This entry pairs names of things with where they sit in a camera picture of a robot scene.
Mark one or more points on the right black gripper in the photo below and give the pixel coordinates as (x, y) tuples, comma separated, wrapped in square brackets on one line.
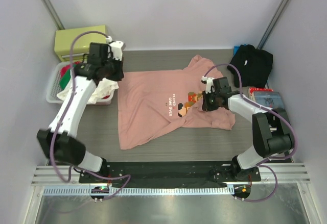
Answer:
[(206, 106)]

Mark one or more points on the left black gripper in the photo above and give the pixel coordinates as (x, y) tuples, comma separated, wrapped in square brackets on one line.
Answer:
[(119, 75)]

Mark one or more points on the pink printed t-shirt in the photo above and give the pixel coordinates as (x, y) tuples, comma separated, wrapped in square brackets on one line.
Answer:
[(154, 103)]

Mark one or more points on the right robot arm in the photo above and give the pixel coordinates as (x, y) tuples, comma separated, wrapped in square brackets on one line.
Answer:
[(271, 133)]

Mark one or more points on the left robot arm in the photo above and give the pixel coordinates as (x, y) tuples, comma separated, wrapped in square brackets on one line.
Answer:
[(58, 142)]

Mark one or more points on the white t-shirt in basket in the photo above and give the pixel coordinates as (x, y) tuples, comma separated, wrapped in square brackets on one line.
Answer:
[(103, 93)]

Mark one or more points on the red green garment in basket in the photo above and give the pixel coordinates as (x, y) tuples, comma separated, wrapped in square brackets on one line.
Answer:
[(64, 83)]

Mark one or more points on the black folded t-shirt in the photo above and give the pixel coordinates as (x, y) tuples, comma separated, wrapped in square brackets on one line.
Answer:
[(254, 65)]

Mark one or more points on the white plastic basket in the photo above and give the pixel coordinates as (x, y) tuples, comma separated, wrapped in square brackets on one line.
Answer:
[(54, 87)]

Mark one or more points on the blue folded garment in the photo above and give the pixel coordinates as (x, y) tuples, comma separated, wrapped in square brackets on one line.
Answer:
[(235, 49)]

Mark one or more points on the dark blue book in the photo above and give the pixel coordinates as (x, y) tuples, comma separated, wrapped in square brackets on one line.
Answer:
[(268, 99)]

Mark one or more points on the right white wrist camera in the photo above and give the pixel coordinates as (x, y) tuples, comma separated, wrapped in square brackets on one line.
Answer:
[(209, 82)]

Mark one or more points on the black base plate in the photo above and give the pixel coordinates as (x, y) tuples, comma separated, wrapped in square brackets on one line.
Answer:
[(181, 174)]

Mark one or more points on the left aluminium corner post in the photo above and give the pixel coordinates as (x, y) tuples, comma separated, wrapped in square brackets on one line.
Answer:
[(53, 14)]

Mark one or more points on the aluminium corner post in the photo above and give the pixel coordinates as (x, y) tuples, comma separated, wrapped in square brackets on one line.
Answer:
[(53, 14), (273, 23)]

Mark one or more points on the slotted cable duct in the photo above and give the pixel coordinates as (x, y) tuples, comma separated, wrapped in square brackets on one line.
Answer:
[(105, 191)]

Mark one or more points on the right aluminium corner post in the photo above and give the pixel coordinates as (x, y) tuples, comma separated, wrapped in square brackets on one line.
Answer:
[(273, 23)]

